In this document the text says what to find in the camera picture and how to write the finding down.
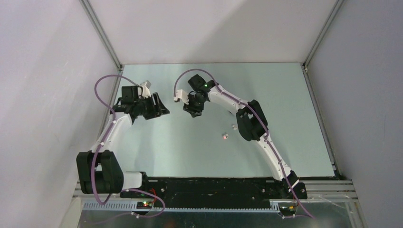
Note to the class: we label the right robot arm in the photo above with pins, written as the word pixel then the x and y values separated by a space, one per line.
pixel 251 122

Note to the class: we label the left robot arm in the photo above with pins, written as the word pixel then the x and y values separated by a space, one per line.
pixel 99 167

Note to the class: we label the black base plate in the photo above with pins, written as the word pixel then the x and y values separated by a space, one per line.
pixel 216 192

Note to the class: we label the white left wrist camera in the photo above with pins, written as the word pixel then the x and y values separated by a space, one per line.
pixel 145 89

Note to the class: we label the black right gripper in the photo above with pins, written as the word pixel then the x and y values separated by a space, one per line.
pixel 190 108

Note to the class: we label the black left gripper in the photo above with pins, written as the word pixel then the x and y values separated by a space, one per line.
pixel 157 110

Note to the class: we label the grey slotted cable duct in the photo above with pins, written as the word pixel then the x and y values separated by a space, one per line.
pixel 138 206

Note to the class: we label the aluminium front frame rail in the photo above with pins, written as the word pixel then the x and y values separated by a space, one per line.
pixel 330 190

